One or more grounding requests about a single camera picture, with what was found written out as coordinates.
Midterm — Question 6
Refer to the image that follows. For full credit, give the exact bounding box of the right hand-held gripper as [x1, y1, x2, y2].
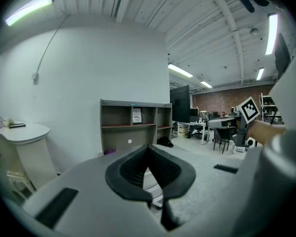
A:
[207, 96, 261, 148]

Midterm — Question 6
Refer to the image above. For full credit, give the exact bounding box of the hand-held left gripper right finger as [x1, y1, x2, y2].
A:
[148, 144, 246, 232]

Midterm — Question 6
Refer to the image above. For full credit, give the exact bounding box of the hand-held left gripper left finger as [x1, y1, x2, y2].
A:
[22, 144, 167, 237]

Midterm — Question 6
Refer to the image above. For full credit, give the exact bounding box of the person's right forearm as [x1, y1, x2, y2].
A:
[246, 119, 287, 147]

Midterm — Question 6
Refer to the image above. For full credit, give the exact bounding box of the black metal-leg chair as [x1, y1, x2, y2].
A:
[213, 126, 238, 155]

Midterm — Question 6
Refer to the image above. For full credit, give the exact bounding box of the white-framed table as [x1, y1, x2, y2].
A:
[177, 121, 211, 146]

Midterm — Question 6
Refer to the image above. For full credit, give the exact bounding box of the white round-lens device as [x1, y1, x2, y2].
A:
[233, 136, 257, 155]

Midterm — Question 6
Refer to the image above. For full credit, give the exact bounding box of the black television on stand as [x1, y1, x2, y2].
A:
[169, 84, 191, 124]

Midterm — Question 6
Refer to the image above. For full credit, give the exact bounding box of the metal storage rack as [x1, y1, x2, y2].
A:
[259, 92, 283, 125]

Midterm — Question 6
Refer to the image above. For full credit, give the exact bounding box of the white carved-leg side table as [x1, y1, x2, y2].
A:
[6, 169, 37, 199]

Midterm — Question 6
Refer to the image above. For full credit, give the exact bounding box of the white curved counter table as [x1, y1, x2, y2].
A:
[0, 121, 58, 197]

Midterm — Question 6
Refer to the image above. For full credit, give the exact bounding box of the small flower ornament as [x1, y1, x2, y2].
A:
[0, 116, 15, 128]

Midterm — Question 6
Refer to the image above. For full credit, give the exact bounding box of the black corded device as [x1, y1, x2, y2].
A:
[157, 136, 175, 148]

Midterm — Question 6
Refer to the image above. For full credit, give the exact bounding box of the wall conduit with junction box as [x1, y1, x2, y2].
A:
[31, 16, 70, 85]

